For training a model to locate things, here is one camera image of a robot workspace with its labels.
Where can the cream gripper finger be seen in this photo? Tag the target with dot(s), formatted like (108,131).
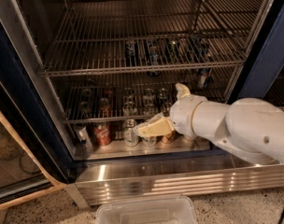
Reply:
(182,91)
(158,125)

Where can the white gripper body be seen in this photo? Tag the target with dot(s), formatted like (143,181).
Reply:
(183,115)

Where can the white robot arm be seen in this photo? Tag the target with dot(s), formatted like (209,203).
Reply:
(250,128)

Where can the copper orange can bottom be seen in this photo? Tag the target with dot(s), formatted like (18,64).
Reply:
(169,138)

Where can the blue can right middle shelf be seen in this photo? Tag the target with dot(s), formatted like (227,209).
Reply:
(200,56)

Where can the blue can shelf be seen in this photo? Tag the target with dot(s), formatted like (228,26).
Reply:
(200,56)
(153,54)

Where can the white green can bottom left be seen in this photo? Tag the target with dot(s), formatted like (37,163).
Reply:
(130,138)

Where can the red soda can bottom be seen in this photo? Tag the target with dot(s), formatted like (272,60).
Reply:
(102,133)

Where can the dark can left middle shelf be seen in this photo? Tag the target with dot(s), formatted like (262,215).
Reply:
(131,53)

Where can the silver slim can bottom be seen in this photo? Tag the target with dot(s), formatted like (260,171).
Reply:
(83,135)

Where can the stainless steel display fridge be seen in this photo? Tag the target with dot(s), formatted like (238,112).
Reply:
(116,172)

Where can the open glass fridge door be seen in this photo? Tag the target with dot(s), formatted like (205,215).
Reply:
(27,167)

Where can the clear plastic bin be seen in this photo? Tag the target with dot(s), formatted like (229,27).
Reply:
(167,210)

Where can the middle wire shelf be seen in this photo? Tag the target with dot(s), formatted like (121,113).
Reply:
(116,97)

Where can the wire shelf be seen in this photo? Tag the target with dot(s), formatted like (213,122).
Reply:
(116,97)
(92,36)

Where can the upper wire shelf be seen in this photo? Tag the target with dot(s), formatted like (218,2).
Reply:
(92,36)

